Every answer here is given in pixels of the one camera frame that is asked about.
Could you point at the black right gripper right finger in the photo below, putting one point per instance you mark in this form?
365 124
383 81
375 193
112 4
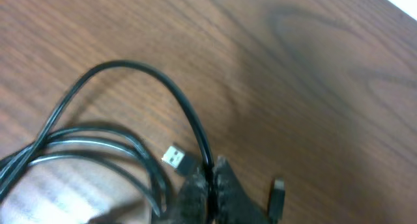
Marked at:
233 204

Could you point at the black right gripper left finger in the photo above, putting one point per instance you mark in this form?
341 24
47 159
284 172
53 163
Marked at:
190 206

